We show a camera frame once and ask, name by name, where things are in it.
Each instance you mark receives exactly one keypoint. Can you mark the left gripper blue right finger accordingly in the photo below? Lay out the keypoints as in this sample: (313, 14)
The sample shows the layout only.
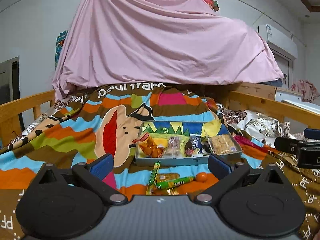
(219, 167)

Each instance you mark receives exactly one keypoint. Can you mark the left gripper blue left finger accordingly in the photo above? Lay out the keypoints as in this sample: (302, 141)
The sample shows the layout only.
(102, 166)

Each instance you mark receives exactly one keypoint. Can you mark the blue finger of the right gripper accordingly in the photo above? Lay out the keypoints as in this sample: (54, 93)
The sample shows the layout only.
(311, 133)

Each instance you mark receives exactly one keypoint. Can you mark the small orange fruit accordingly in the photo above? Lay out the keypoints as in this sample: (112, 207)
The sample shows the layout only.
(201, 177)

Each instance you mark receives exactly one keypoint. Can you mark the clear pack of crackers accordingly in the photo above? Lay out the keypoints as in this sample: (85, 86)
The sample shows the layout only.
(222, 144)

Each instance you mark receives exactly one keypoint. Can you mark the blue white calcium sachet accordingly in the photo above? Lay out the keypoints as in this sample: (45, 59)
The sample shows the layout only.
(196, 146)

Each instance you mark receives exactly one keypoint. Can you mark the clear biscuit bar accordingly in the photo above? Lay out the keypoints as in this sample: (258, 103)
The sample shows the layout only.
(173, 148)

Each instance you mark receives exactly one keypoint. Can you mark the orange chicken leg packet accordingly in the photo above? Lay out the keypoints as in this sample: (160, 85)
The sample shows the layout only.
(148, 146)

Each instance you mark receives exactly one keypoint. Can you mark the yellow snack packet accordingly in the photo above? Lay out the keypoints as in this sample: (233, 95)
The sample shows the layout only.
(152, 178)

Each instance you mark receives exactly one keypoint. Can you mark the gold foil snack packet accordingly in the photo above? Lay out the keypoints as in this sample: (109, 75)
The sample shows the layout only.
(166, 177)

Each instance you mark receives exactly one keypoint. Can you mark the green sausage stick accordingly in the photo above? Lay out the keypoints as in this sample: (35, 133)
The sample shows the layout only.
(174, 182)

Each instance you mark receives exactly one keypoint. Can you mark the floral white satin quilt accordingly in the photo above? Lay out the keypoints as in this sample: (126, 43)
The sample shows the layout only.
(259, 127)

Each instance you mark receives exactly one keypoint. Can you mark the grey tray with dinosaur print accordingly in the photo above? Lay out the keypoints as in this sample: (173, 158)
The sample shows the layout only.
(161, 131)

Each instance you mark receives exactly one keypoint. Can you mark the white air conditioner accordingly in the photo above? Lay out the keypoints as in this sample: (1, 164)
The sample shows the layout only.
(278, 41)

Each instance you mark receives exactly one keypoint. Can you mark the grey door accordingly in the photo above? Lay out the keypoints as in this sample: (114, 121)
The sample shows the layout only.
(9, 80)

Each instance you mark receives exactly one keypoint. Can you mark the pink bed sheet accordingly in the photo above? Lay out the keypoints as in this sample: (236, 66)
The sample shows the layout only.
(168, 41)

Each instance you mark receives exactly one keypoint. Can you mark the wooden bed rail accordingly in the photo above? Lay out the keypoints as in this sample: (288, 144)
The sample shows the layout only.
(234, 97)

